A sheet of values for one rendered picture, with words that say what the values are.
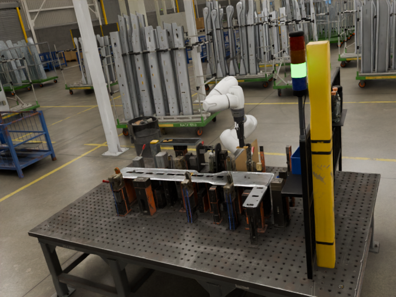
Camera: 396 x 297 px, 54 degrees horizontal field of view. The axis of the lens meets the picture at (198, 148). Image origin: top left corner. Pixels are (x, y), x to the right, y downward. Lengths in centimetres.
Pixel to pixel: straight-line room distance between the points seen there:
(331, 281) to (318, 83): 111
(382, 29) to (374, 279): 672
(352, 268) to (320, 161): 71
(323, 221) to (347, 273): 34
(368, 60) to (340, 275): 748
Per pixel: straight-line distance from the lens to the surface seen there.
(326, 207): 228
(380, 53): 948
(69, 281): 367
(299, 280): 242
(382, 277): 360
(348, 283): 242
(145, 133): 592
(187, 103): 744
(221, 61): 1093
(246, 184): 283
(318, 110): 206
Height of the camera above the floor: 225
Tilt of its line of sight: 20 degrees down
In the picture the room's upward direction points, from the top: 9 degrees counter-clockwise
